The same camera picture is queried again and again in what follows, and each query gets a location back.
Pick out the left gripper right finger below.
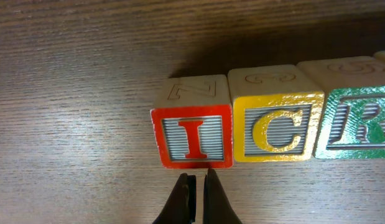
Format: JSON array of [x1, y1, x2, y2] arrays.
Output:
[[203, 168, 242, 224]]

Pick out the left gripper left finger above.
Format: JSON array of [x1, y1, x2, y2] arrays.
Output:
[[152, 173, 197, 224]]

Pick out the red I block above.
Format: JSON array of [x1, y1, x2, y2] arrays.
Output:
[[150, 75, 233, 169]]

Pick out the yellow C block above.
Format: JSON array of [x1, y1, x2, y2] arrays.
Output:
[[228, 65, 325, 162]]

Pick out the green R block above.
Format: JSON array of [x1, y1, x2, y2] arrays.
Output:
[[297, 56, 385, 159]]

